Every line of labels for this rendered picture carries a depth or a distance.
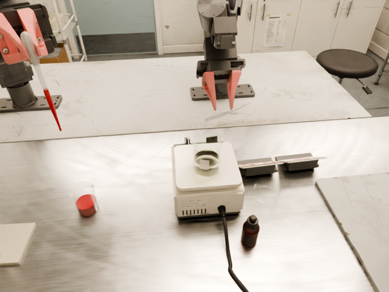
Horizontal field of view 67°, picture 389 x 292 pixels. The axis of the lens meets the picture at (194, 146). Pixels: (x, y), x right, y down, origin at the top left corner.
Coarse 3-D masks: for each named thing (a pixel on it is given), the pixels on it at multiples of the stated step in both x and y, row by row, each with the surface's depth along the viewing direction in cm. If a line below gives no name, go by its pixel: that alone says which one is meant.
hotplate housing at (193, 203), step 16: (176, 192) 53; (192, 192) 53; (208, 192) 53; (224, 192) 53; (240, 192) 54; (176, 208) 55; (192, 208) 55; (208, 208) 55; (224, 208) 55; (240, 208) 56
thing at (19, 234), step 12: (0, 228) 55; (12, 228) 55; (24, 228) 55; (0, 240) 53; (12, 240) 53; (24, 240) 53; (0, 252) 50; (12, 252) 51; (24, 252) 52; (0, 264) 50; (12, 264) 50
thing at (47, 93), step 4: (44, 92) 42; (48, 92) 42; (48, 96) 42; (48, 100) 43; (52, 100) 43; (52, 104) 43; (52, 108) 44; (52, 112) 44; (56, 116) 45; (56, 120) 45; (60, 128) 46
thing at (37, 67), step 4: (32, 64) 39; (36, 64) 39; (36, 68) 40; (40, 68) 40; (36, 72) 40; (40, 72) 40; (40, 76) 40; (40, 80) 41; (44, 80) 41; (44, 84) 41; (44, 88) 41
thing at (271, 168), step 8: (240, 160) 69; (248, 160) 69; (256, 160) 69; (264, 160) 69; (272, 160) 69; (240, 168) 67; (248, 168) 64; (256, 168) 64; (264, 168) 64; (272, 168) 65
